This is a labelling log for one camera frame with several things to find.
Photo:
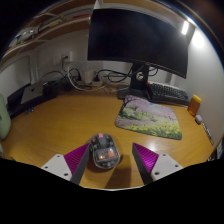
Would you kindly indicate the small white earbud case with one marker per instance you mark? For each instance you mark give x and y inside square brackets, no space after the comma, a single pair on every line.
[198,119]

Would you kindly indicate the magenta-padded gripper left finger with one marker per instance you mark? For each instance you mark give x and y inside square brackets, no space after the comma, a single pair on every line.
[78,159]

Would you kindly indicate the black desk stand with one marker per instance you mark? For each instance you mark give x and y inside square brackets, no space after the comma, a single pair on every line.
[15,105]

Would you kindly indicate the transparent computer mouse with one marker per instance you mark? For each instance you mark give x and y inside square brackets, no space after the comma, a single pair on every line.
[105,151]

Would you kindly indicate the wooden wall shelf unit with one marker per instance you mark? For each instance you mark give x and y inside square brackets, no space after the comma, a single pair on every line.
[43,28]

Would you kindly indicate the black keyboard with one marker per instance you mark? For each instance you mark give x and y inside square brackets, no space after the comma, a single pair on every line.
[168,94]

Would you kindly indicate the white wall outlet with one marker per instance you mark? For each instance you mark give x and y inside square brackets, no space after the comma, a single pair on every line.
[62,58]

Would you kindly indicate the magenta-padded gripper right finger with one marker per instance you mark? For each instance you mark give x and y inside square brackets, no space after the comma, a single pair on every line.
[146,159]

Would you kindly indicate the dark pen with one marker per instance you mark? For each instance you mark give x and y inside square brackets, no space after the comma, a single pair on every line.
[207,133]

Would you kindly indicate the white power strip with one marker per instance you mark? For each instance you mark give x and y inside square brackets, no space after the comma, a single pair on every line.
[89,78]

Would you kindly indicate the orange jar with yellow lid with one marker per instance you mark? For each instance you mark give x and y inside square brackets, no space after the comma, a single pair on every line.
[194,106]

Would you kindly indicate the floral landscape mouse pad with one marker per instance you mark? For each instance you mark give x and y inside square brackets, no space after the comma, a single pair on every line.
[148,116]

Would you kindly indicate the bright light bar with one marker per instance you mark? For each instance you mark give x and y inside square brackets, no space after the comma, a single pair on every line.
[185,28]

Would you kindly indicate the silver mini computer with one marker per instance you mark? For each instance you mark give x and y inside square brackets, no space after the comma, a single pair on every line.
[32,92]

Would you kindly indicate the black computer monitor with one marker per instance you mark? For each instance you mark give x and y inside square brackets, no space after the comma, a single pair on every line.
[133,36]

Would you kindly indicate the pale green bag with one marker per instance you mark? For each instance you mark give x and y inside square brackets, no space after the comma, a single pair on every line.
[4,118]

